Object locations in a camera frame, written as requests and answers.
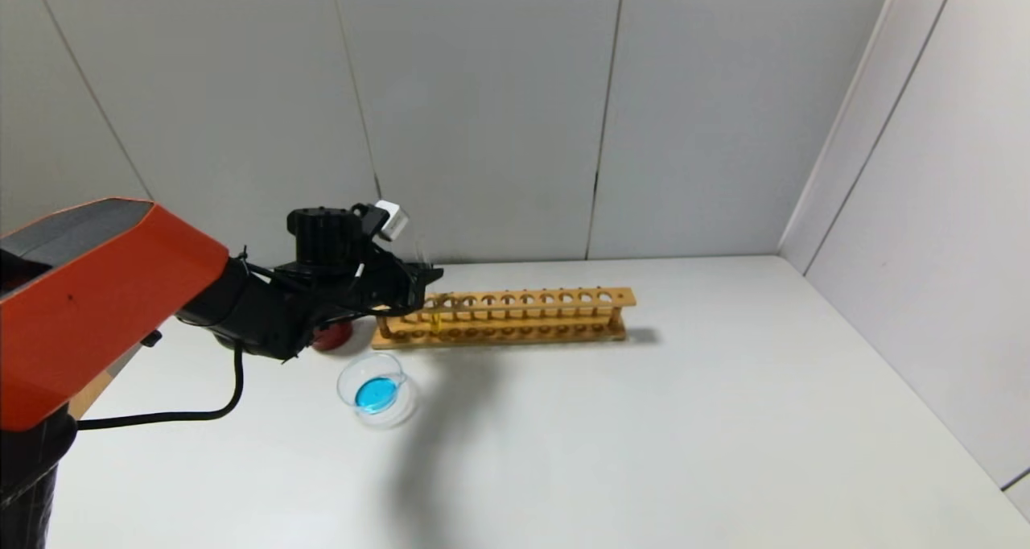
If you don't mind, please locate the test tube with yellow pigment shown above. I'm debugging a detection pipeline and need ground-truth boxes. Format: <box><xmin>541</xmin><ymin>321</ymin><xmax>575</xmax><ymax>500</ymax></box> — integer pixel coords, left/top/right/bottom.
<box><xmin>414</xmin><ymin>239</ymin><xmax>443</xmax><ymax>339</ymax></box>

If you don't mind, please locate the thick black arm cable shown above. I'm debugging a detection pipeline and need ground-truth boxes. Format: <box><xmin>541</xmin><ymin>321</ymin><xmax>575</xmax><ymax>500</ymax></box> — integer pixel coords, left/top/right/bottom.
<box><xmin>76</xmin><ymin>346</ymin><xmax>245</xmax><ymax>431</ymax></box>

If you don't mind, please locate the clear glass beaker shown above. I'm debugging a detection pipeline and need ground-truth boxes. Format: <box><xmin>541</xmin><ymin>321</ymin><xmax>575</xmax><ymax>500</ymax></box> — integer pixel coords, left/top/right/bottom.
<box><xmin>336</xmin><ymin>352</ymin><xmax>422</xmax><ymax>429</ymax></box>

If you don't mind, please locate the dark red cup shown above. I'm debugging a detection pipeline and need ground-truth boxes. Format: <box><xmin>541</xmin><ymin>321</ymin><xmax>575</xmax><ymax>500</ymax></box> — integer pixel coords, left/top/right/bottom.
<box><xmin>311</xmin><ymin>319</ymin><xmax>355</xmax><ymax>353</ymax></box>

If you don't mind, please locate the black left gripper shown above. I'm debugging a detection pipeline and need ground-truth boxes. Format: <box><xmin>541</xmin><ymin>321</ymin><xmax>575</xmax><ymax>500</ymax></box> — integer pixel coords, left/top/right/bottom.
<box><xmin>361</xmin><ymin>250</ymin><xmax>444</xmax><ymax>316</ymax></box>

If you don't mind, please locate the wooden test tube rack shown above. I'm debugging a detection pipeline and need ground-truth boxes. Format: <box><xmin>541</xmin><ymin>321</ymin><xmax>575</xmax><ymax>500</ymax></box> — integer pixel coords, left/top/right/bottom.
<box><xmin>372</xmin><ymin>287</ymin><xmax>637</xmax><ymax>350</ymax></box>

